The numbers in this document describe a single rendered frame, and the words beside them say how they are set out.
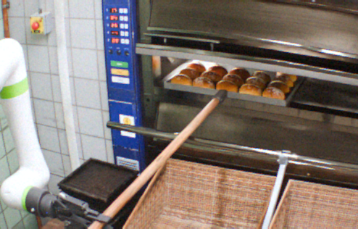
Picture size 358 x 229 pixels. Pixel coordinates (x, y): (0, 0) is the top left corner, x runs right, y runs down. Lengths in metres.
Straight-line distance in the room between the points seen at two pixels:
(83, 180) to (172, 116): 0.50
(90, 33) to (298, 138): 1.05
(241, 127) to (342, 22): 0.69
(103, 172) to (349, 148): 1.14
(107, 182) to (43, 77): 0.67
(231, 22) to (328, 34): 0.42
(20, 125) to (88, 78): 1.00
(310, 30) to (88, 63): 1.08
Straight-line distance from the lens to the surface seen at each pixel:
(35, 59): 2.91
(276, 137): 2.44
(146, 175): 1.84
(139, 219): 2.51
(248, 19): 2.28
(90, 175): 2.65
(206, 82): 2.46
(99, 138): 2.84
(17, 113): 1.77
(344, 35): 2.19
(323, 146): 2.40
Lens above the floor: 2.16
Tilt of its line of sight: 25 degrees down
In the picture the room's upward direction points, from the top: 2 degrees counter-clockwise
